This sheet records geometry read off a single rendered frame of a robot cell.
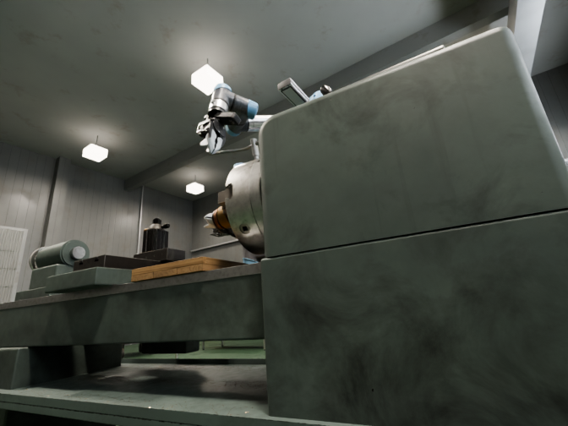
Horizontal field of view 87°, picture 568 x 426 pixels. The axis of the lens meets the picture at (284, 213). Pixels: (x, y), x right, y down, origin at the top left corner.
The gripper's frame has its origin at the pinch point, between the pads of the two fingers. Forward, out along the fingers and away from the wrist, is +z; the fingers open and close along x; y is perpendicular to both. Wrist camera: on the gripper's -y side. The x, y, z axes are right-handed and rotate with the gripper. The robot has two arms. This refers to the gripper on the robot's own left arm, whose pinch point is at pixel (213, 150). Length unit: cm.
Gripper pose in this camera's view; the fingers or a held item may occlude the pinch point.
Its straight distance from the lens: 112.7
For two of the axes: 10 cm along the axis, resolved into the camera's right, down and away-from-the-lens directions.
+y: -8.9, 2.0, 4.2
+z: -0.4, 8.6, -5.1
